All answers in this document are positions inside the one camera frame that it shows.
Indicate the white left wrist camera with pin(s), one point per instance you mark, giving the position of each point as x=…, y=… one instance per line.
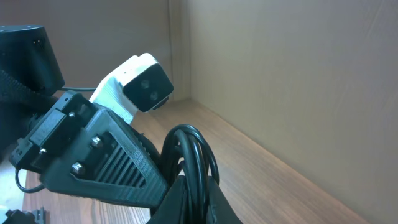
x=138, y=84

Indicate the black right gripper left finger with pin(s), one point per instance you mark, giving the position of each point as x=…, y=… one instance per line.
x=173, y=208

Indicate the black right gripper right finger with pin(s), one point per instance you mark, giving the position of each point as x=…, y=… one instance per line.
x=219, y=210

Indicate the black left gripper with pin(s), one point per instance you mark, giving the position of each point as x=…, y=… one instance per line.
x=86, y=151

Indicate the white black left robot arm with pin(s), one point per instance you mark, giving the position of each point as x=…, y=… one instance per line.
x=31, y=83

